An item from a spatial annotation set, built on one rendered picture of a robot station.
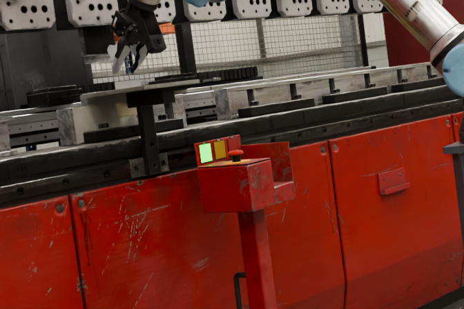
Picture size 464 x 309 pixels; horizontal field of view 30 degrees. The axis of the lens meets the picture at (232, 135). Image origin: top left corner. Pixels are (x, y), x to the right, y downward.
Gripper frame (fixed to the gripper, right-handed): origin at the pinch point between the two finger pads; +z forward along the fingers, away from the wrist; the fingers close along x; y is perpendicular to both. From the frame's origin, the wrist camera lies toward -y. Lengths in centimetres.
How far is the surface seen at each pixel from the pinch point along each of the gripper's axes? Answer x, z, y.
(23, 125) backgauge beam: 12.8, 29.7, 18.2
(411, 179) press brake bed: -113, 33, -35
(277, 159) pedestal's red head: -27.5, 6.7, -36.3
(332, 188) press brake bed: -70, 30, -32
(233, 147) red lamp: -21.8, 9.9, -25.4
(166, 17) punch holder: -20.1, -7.3, 12.6
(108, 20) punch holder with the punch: -0.2, -7.3, 12.6
